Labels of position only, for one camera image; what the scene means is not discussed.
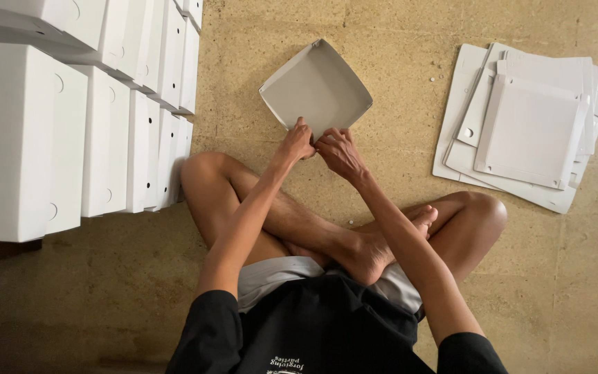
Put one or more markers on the person's grey shorts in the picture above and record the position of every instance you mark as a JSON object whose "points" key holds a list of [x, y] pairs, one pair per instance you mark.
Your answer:
{"points": [[278, 278]]}

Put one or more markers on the grey half-folded cardboard box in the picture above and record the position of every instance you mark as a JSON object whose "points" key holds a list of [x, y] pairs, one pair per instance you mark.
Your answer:
{"points": [[315, 88]]}

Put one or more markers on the person's left leg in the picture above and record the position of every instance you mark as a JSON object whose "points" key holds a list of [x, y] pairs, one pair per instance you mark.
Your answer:
{"points": [[257, 202]]}

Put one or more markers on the pile of flat white cardboard blanks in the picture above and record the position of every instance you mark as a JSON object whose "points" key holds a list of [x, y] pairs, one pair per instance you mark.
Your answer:
{"points": [[530, 122]]}

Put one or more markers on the person's right hand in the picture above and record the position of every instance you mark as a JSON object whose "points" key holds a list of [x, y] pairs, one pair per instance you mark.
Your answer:
{"points": [[340, 153]]}

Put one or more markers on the person's right fingers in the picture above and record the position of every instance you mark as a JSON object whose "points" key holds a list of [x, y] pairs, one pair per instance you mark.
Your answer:
{"points": [[334, 137]]}

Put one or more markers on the person's leg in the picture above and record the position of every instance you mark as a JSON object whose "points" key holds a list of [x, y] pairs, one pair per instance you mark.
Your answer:
{"points": [[257, 202], [434, 233]]}

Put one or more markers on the person's right leg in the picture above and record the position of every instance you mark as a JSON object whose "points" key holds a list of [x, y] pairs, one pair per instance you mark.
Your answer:
{"points": [[434, 233]]}

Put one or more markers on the stack of folded white boxes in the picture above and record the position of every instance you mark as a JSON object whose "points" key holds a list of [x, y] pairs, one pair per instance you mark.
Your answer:
{"points": [[65, 114]]}

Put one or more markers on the person's left hand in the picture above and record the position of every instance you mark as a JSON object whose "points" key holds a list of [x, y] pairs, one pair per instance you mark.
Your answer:
{"points": [[295, 143]]}

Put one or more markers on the person's black shirt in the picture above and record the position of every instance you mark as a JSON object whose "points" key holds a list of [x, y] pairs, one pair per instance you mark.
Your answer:
{"points": [[309, 332]]}

